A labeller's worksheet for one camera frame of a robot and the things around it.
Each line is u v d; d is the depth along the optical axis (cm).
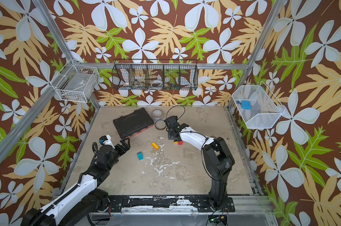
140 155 93
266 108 77
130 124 102
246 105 86
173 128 73
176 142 97
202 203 74
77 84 86
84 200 53
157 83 99
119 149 73
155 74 97
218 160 49
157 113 115
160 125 108
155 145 96
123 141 74
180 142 96
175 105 124
